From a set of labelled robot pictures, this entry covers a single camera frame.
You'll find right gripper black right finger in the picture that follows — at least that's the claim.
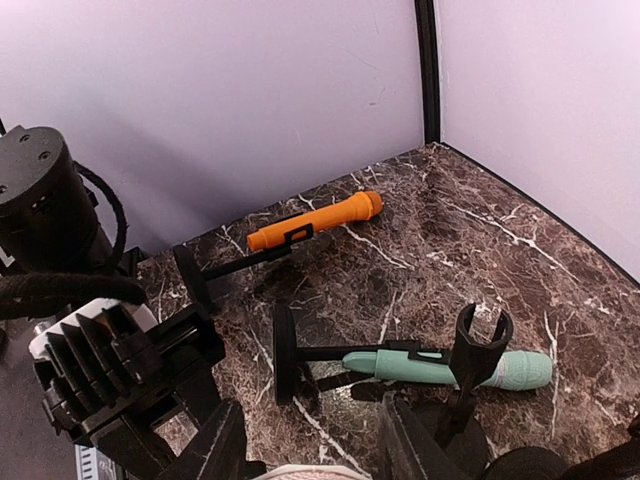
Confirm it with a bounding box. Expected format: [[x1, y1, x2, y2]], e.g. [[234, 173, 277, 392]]
[[377, 393, 469, 480]]

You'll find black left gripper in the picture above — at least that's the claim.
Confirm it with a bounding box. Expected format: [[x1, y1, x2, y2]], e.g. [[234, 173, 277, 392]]
[[39, 304, 225, 479]]

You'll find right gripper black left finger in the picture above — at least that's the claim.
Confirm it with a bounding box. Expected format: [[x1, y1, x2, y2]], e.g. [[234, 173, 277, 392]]
[[157, 400, 247, 480]]

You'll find cream white toy microphone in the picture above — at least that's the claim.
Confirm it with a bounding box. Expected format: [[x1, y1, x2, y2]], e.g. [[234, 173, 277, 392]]
[[255, 464, 367, 480]]

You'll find stand holding green microphone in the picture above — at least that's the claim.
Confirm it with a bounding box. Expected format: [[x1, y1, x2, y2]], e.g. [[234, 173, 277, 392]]
[[272, 304, 451, 405]]

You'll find mint green toy microphone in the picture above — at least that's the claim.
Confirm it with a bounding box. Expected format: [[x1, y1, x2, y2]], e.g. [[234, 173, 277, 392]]
[[342, 349, 553, 391]]

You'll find stand holding cream microphone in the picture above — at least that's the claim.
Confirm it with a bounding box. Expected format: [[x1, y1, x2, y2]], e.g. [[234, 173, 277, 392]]
[[417, 303, 513, 479]]

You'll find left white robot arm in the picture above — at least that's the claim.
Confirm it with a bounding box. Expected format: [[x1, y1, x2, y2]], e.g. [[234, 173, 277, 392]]
[[1, 126, 224, 479]]

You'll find fallen stand holding orange microphone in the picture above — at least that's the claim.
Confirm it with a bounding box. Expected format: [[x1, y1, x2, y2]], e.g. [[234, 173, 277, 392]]
[[172, 223, 314, 312]]

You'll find orange toy microphone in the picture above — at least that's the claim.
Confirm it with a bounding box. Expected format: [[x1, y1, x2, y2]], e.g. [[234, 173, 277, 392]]
[[247, 191, 383, 252]]

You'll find left black frame post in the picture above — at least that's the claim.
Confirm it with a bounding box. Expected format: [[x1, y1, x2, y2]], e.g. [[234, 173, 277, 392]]
[[414, 0, 441, 143]]

